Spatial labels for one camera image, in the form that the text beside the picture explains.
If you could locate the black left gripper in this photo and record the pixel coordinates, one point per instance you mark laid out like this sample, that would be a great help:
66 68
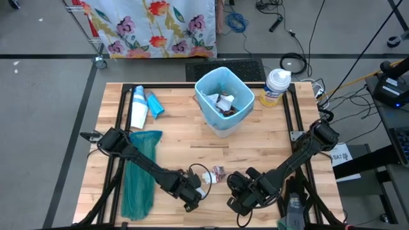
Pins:
179 187

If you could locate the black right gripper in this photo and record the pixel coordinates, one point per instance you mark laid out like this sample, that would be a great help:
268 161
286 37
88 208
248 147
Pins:
262 190

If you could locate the small white paper scrap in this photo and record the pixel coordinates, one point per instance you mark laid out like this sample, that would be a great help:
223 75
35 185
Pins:
201 191

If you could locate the colourful printed wrapper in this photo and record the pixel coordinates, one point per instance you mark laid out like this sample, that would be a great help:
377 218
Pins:
220 172

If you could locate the white plastic trash bin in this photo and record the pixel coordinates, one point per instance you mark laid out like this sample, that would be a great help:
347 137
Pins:
225 132

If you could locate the blue plastic bin liner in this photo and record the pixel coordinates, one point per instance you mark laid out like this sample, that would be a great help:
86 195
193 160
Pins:
211 81

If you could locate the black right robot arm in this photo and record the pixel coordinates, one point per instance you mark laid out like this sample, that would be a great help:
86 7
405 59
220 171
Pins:
300 156

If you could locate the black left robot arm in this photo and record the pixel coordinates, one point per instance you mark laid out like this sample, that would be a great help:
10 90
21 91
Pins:
137 159

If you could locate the teal mesh bag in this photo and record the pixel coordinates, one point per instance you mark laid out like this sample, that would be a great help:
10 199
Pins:
137 191

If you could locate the blue folded bag pack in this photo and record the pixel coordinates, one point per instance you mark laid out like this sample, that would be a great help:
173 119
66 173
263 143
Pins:
155 103

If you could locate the green cloth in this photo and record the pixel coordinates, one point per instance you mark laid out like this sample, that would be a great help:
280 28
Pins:
282 224

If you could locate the grey work glove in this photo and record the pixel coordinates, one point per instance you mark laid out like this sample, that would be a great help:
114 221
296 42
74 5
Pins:
294 207

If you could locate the white printed sheet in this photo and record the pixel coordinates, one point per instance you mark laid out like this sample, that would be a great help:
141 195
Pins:
337 150

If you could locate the yellow white wipes canister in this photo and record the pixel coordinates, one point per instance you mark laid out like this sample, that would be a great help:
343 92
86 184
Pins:
274 89

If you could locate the white spray bottle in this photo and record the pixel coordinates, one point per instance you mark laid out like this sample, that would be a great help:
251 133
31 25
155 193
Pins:
140 105

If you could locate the black crossbar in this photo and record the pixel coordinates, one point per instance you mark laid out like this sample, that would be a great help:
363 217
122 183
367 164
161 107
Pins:
367 163

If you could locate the white power strip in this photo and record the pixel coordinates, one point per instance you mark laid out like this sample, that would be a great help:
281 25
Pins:
316 86

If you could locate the black keyboard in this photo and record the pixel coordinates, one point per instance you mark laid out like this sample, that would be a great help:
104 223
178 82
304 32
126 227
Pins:
401 143

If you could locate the grey desk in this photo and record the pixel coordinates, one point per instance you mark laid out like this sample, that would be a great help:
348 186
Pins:
393 118

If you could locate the floral print curtain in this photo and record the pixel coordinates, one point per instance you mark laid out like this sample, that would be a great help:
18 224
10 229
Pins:
153 28

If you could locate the black device box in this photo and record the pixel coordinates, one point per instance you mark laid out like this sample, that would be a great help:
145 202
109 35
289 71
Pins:
388 92

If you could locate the thin black diagonal rod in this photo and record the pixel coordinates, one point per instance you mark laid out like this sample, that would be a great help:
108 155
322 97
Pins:
366 48

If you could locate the black stand leg with caster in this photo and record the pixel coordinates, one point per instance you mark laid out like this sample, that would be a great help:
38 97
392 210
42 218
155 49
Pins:
393 42

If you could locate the black wheel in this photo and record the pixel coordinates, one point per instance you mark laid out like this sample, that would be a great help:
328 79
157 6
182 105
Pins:
14 4

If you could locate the wooden post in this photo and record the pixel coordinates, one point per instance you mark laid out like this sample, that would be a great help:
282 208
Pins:
219 19

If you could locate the black cylindrical mount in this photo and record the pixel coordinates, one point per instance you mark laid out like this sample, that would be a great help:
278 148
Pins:
387 67

